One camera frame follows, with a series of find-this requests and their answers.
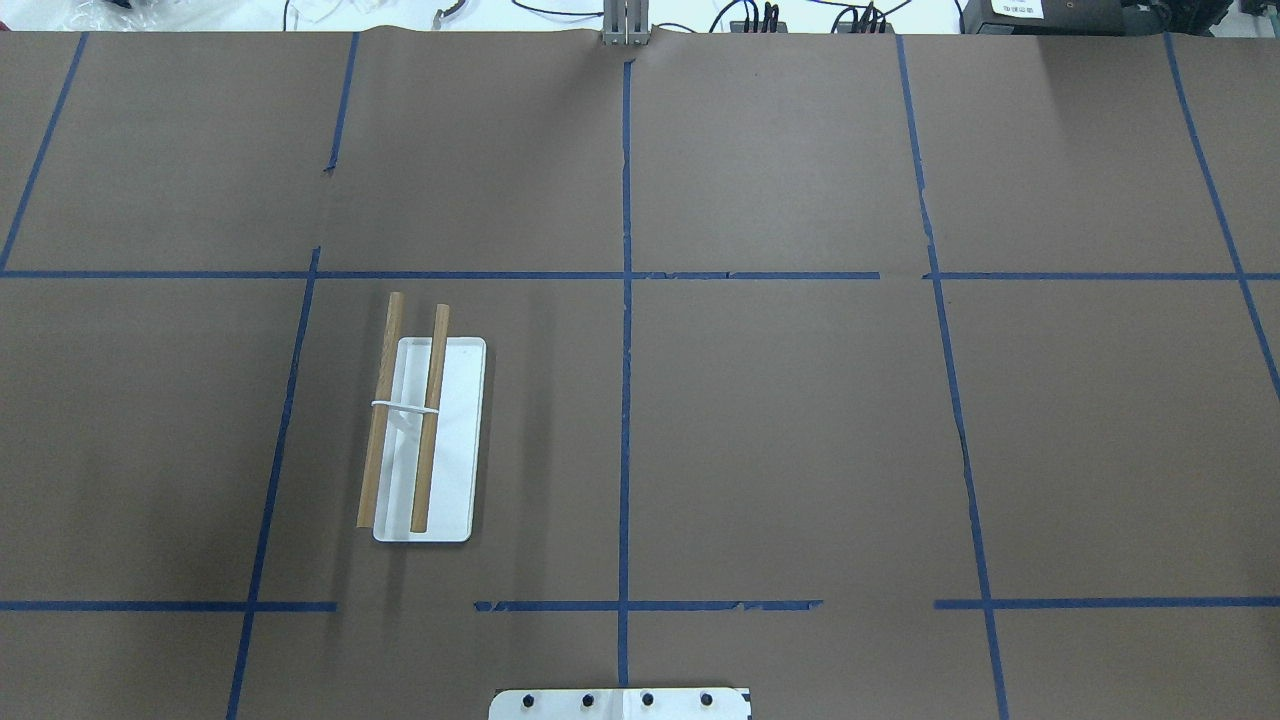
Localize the white towel rack base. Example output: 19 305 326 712
372 337 486 543

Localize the wooden rack rod near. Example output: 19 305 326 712
410 304 451 533

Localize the white rack centre bracket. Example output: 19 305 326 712
370 400 439 433

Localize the aluminium frame post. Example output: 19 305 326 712
602 0 652 47

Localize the white pedestal column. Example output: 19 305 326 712
488 687 753 719

